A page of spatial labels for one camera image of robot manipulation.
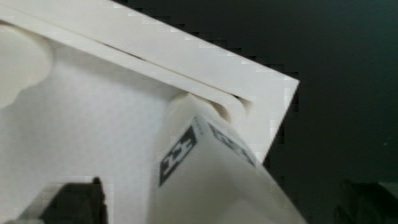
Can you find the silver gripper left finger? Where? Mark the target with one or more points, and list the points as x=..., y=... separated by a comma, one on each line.
x=70, y=204

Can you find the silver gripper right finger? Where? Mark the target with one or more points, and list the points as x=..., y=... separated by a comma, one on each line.
x=369, y=203

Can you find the white U-shaped obstacle frame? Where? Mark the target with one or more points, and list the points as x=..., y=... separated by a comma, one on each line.
x=136, y=41

